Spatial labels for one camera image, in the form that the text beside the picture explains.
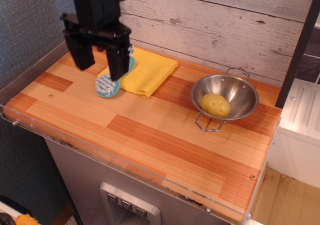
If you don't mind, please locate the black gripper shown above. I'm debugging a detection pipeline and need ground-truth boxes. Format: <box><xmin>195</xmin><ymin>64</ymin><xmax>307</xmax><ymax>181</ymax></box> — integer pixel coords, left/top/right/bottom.
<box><xmin>60</xmin><ymin>0</ymin><xmax>131</xmax><ymax>81</ymax></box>

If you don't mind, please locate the blue scrubber brush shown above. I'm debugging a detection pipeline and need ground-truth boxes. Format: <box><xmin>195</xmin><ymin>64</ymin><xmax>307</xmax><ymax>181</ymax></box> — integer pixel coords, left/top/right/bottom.
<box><xmin>94</xmin><ymin>55</ymin><xmax>138</xmax><ymax>99</ymax></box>

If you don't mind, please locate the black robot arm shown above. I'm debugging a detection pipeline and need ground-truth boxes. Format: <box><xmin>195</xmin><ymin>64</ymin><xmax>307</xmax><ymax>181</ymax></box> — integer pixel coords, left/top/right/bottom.
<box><xmin>60</xmin><ymin>0</ymin><xmax>133</xmax><ymax>81</ymax></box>

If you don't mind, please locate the yellow cloth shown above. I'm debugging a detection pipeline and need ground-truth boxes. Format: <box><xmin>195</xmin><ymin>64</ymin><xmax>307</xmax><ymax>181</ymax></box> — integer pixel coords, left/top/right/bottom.
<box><xmin>97</xmin><ymin>48</ymin><xmax>178</xmax><ymax>98</ymax></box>

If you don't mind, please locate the yellow toy potato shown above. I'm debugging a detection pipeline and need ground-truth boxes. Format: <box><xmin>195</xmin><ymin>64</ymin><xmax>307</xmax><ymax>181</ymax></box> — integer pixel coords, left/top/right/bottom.
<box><xmin>200</xmin><ymin>93</ymin><xmax>231</xmax><ymax>118</ymax></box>

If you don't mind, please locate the small steel colander bowl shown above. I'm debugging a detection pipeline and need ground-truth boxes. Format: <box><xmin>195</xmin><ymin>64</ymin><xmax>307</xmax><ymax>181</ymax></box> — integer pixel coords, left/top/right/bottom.
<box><xmin>190</xmin><ymin>67</ymin><xmax>259</xmax><ymax>132</ymax></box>

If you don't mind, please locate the toy fridge dispenser panel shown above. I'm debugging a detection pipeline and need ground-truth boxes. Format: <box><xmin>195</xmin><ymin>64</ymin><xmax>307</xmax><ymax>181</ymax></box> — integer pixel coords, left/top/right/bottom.
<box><xmin>100</xmin><ymin>181</ymin><xmax>162</xmax><ymax>225</ymax></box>

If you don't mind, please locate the orange spiky toy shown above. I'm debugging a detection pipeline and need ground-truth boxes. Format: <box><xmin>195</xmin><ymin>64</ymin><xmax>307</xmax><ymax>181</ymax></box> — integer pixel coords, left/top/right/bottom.
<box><xmin>15</xmin><ymin>214</ymin><xmax>39</xmax><ymax>225</ymax></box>

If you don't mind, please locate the white toy appliance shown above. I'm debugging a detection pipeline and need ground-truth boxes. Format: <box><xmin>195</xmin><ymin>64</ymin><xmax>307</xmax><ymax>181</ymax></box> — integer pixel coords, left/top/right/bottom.
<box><xmin>267</xmin><ymin>79</ymin><xmax>320</xmax><ymax>188</ymax></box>

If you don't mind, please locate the clear acrylic guard rail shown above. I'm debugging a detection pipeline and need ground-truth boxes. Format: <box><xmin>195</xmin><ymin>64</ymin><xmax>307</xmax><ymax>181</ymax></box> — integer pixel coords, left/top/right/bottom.
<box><xmin>4</xmin><ymin>54</ymin><xmax>280</xmax><ymax>222</ymax></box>

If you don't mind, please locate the dark vertical post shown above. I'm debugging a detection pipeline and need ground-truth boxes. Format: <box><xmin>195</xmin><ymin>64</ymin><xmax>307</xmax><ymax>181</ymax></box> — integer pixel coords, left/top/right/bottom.
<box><xmin>275</xmin><ymin>0</ymin><xmax>320</xmax><ymax>109</ymax></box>

